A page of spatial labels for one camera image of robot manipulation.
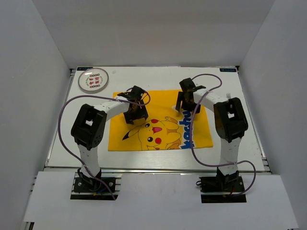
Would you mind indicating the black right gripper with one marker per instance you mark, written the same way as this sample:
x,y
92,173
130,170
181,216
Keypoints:
x,y
185,107

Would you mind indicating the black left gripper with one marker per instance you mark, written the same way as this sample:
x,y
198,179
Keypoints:
x,y
141,113

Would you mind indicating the yellow Pikachu cloth placemat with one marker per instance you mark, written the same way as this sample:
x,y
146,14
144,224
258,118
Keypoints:
x,y
164,129

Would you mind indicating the white plate with red characters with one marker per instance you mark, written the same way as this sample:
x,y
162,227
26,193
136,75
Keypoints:
x,y
92,79

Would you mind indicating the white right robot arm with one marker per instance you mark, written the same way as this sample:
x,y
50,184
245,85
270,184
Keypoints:
x,y
230,125

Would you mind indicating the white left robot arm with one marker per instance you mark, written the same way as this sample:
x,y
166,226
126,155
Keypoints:
x,y
88,129

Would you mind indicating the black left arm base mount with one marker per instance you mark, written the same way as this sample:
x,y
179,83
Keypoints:
x,y
82,190

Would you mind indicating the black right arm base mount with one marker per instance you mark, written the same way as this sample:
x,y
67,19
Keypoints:
x,y
213,193

